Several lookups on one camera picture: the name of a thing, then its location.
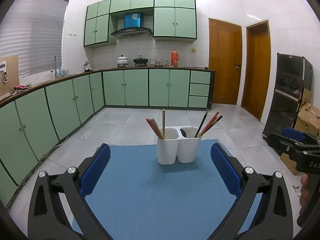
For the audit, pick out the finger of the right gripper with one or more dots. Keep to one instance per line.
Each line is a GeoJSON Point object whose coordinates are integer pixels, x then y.
{"type": "Point", "coordinates": [281, 144]}
{"type": "Point", "coordinates": [293, 134]}

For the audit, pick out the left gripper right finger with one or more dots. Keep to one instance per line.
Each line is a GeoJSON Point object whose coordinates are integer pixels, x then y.
{"type": "Point", "coordinates": [262, 209]}

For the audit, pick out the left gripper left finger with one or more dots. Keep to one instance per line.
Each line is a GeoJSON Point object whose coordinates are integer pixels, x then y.
{"type": "Point", "coordinates": [47, 218]}

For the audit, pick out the black chopstick silver band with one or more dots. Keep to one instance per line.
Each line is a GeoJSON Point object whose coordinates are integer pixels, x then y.
{"type": "Point", "coordinates": [211, 125]}
{"type": "Point", "coordinates": [202, 121]}

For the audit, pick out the red-handled thin chopstick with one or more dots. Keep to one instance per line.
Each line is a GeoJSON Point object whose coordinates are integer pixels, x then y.
{"type": "Point", "coordinates": [210, 123]}

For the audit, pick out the red-handled bamboo chopstick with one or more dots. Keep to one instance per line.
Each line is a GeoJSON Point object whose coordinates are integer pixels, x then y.
{"type": "Point", "coordinates": [151, 125]}
{"type": "Point", "coordinates": [156, 127]}

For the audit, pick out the green lower kitchen cabinets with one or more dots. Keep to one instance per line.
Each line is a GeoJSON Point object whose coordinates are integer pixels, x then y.
{"type": "Point", "coordinates": [34, 122]}

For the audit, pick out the green kitchen cabinets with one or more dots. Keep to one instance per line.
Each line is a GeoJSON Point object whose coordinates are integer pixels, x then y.
{"type": "Point", "coordinates": [108, 21]}
{"type": "Point", "coordinates": [34, 122]}

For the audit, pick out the green upper kitchen cabinets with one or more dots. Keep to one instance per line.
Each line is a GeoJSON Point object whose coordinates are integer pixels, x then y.
{"type": "Point", "coordinates": [108, 21]}

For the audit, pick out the right hand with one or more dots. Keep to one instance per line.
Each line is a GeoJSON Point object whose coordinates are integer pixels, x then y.
{"type": "Point", "coordinates": [304, 191]}

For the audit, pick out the cardboard box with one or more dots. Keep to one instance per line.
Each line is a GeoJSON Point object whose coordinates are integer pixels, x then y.
{"type": "Point", "coordinates": [308, 122]}

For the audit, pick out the right wooden door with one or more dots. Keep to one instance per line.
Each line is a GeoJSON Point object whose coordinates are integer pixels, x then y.
{"type": "Point", "coordinates": [258, 64]}

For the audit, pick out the wooden door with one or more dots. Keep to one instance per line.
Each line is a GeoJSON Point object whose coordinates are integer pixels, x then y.
{"type": "Point", "coordinates": [258, 64]}
{"type": "Point", "coordinates": [225, 58]}

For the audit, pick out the black glass cabinet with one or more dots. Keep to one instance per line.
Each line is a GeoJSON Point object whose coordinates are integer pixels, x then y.
{"type": "Point", "coordinates": [291, 91]}

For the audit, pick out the blue table mat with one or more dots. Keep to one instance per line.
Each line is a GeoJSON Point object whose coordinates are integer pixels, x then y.
{"type": "Point", "coordinates": [137, 198]}

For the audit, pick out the white utensil holder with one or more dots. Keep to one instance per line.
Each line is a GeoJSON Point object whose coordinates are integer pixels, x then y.
{"type": "Point", "coordinates": [176, 147]}

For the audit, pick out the left wooden door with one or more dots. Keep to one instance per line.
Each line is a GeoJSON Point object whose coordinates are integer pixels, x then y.
{"type": "Point", "coordinates": [225, 58]}

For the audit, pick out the orange thermos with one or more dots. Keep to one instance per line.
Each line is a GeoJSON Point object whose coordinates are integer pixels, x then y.
{"type": "Point", "coordinates": [174, 58]}

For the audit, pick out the chrome sink faucet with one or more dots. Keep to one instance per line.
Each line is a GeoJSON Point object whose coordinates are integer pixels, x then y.
{"type": "Point", "coordinates": [54, 67]}

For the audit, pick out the cardboard panel with device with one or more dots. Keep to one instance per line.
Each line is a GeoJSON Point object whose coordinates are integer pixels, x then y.
{"type": "Point", "coordinates": [9, 75]}

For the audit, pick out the small kettle on counter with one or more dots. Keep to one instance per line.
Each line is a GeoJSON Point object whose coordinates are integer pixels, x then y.
{"type": "Point", "coordinates": [87, 67]}

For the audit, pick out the black wok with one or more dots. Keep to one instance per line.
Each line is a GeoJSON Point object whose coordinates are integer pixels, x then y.
{"type": "Point", "coordinates": [140, 61]}

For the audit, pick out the white cooking pot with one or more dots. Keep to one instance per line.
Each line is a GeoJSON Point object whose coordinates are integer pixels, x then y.
{"type": "Point", "coordinates": [122, 61]}

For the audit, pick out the black range hood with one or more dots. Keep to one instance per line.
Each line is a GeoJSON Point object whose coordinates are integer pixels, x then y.
{"type": "Point", "coordinates": [132, 26]}

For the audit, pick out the window blind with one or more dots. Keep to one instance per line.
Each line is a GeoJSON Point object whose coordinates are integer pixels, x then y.
{"type": "Point", "coordinates": [33, 30]}

